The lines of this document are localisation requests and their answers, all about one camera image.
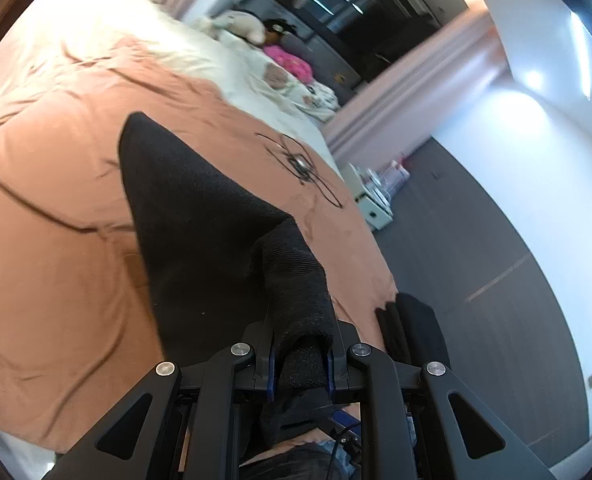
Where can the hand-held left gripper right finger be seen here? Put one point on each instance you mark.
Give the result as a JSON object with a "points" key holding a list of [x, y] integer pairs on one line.
{"points": [[342, 365]]}

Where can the beige plush toy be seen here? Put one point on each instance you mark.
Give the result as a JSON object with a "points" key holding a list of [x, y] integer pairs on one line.
{"points": [[241, 22]]}

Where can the stack of folded black clothes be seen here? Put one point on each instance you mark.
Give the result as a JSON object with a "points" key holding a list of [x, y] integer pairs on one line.
{"points": [[411, 325]]}

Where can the black knit pants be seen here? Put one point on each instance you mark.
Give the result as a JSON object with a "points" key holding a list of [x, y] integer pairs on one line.
{"points": [[190, 220]]}

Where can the person's leg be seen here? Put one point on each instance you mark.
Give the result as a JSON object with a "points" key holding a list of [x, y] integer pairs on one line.
{"points": [[301, 465]]}

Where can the dark brown plush toy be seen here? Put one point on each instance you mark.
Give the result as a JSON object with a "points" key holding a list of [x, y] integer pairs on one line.
{"points": [[276, 30]]}

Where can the cream duvet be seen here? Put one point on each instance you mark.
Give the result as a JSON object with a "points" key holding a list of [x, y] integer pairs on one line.
{"points": [[200, 55]]}

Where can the spotted white cloth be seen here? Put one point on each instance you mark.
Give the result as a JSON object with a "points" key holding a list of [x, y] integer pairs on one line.
{"points": [[316, 99]]}

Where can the dark grey headboard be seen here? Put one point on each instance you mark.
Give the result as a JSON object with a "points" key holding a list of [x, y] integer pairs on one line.
{"points": [[326, 60]]}

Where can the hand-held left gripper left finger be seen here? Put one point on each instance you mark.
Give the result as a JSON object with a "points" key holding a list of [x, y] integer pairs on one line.
{"points": [[262, 360]]}

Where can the white nightstand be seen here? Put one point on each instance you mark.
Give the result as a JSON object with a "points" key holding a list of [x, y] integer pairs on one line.
{"points": [[376, 215]]}

